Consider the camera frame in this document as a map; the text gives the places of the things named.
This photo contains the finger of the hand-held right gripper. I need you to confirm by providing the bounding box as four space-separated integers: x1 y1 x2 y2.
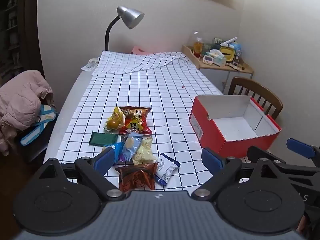
287 138 320 168
247 145 320 180

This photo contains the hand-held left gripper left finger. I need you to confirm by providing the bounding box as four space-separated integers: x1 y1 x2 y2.
37 147 125 201

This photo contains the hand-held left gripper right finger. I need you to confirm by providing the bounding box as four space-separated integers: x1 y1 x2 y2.
191 147 278 201

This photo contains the blue cookie packet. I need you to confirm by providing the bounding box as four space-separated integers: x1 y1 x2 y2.
101 142 125 167

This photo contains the red cardboard box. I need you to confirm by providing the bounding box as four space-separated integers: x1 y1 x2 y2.
189 95 282 158

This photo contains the green snack bar packet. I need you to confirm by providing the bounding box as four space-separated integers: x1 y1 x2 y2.
89 131 118 146

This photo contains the light blue pastry packet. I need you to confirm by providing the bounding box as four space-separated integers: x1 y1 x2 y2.
122 132 143 162

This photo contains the brown foil snack packet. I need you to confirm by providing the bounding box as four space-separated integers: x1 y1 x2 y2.
114 162 157 193

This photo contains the pale yellow snack packet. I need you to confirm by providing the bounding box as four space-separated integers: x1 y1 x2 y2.
132 137 157 165

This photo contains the red chips bag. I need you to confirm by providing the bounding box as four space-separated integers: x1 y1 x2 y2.
118 106 153 135

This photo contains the white and blue snack packet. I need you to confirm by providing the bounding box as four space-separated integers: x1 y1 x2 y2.
154 153 181 186

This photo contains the brown wooden chair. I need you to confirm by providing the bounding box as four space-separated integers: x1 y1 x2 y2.
227 77 284 120

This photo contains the blue and white bag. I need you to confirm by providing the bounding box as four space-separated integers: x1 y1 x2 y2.
20 104 58 146

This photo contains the white checkered tablecloth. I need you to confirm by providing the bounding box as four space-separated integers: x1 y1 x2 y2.
56 50 225 193

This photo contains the corner cabinet with wooden top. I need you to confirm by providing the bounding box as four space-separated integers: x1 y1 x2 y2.
182 45 254 95

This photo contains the white power strip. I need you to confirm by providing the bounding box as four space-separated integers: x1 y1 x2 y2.
81 57 100 72

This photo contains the pale tissue box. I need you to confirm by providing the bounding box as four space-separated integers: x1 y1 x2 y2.
209 49 227 67

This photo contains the blue wipes pack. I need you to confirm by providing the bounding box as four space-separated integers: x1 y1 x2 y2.
231 42 242 64

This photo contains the pink puffer jacket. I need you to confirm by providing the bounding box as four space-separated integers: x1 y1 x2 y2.
0 70 54 157

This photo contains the yellow container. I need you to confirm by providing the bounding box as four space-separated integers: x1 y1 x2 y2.
220 45 235 62

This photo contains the pink box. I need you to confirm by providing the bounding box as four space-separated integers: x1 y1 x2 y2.
130 45 153 55

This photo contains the clear juice bottle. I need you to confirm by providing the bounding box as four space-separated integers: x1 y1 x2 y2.
193 31 203 59

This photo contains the silver desk lamp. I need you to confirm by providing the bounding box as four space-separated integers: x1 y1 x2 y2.
104 6 145 52

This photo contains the dark bookshelf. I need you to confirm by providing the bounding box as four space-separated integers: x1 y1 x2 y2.
0 0 39 85

